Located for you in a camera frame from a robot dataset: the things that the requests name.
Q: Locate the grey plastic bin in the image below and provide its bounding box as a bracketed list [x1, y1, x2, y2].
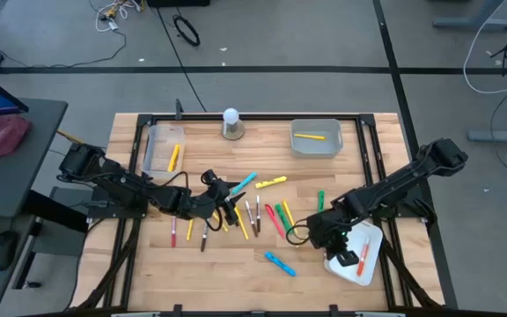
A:
[290, 118, 344, 159]

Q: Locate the yellow clip highlighter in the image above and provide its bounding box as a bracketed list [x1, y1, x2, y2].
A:
[254, 175, 289, 190]

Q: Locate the black computer mouse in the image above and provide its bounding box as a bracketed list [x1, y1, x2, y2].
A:
[0, 229, 20, 273]

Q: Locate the orange white marker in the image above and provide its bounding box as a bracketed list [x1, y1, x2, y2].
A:
[356, 236, 371, 277]

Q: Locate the thin black floor cable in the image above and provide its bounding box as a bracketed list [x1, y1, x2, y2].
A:
[0, 17, 128, 70]

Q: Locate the black desk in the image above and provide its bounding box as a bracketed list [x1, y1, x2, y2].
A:
[0, 97, 91, 317]

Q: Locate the white bulb table lamp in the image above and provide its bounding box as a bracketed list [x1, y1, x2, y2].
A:
[221, 107, 246, 142]

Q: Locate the long white floor cable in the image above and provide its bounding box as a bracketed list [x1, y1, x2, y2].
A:
[462, 0, 507, 95]

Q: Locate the right arm's black camera cable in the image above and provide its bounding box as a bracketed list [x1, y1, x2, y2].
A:
[285, 223, 312, 247]

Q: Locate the white cable bundle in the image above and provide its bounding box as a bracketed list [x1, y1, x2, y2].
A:
[88, 0, 144, 33]

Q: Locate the clear plastic bin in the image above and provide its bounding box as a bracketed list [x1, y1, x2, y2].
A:
[141, 123, 187, 181]

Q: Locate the black aluminium table frame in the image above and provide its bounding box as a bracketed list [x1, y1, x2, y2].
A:
[70, 99, 459, 317]

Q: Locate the blue highlighter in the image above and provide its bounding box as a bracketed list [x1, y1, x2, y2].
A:
[264, 251, 298, 278]

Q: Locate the pink highlighter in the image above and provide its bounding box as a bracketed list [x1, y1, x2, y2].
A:
[264, 203, 286, 240]

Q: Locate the teal Sharpie highlighter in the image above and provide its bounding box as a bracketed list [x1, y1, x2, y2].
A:
[231, 172, 258, 195]

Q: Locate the white plastic bin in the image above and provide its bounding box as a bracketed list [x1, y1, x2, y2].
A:
[322, 219, 385, 287]

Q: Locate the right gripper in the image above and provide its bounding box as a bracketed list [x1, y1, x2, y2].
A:
[308, 210, 356, 269]

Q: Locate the long black floor cable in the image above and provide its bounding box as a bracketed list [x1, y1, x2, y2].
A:
[155, 6, 208, 114]

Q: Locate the black coiled cable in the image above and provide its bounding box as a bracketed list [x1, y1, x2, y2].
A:
[172, 14, 202, 48]

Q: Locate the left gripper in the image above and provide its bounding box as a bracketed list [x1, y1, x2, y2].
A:
[194, 169, 246, 227]

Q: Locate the yellow chunky highlighter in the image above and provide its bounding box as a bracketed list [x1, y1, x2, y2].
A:
[167, 143, 181, 173]

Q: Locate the yellow flat cable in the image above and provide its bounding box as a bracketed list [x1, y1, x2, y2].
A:
[56, 129, 86, 146]

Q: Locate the grey desk foot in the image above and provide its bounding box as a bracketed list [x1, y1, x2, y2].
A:
[467, 126, 507, 144]
[432, 0, 507, 33]

